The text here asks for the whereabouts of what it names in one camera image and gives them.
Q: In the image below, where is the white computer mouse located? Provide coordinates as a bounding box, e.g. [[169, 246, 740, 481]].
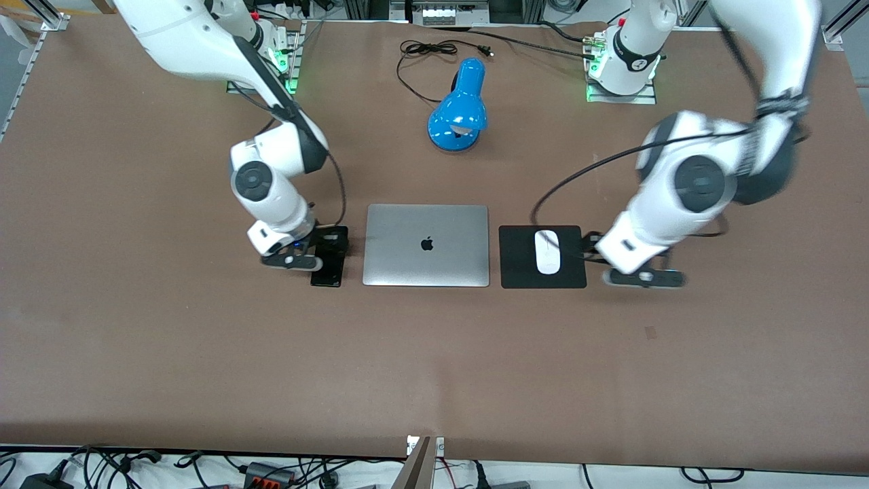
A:
[[534, 230, 561, 276]]

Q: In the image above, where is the black orange power strip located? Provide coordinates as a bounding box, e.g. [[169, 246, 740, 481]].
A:
[[241, 461, 297, 489]]

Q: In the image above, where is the grey control box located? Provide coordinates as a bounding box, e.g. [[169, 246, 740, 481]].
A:
[[420, 0, 491, 27]]

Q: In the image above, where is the silver laptop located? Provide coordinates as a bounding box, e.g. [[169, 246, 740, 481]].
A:
[[362, 204, 490, 288]]

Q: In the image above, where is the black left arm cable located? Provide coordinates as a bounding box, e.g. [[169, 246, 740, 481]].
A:
[[531, 128, 764, 238]]

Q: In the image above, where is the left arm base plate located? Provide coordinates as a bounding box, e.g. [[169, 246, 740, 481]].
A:
[[585, 33, 658, 105]]

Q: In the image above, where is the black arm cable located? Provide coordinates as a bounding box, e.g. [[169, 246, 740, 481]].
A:
[[531, 128, 764, 238], [309, 151, 348, 229]]

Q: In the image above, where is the black smartphone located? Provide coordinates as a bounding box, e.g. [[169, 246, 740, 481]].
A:
[[310, 225, 350, 288]]

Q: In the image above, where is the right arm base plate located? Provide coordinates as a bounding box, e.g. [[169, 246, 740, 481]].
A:
[[226, 19, 304, 96]]

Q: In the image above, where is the aluminium frame corner bracket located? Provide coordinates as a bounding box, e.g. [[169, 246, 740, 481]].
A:
[[27, 0, 71, 33], [820, 0, 869, 52]]

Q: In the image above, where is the black lamp power cable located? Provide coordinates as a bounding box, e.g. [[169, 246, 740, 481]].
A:
[[396, 40, 494, 104]]

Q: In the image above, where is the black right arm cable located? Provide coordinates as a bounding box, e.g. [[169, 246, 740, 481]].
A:
[[309, 151, 348, 229]]

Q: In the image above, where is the blue desk lamp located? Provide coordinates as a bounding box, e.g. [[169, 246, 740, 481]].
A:
[[428, 58, 488, 153]]

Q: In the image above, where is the black power adapter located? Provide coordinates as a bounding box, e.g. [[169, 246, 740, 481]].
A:
[[19, 471, 75, 489]]

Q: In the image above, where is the black mouse pad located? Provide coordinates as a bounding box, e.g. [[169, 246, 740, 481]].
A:
[[499, 225, 588, 289]]

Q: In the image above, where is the black cable to base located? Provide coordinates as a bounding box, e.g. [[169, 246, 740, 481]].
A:
[[434, 22, 593, 60]]

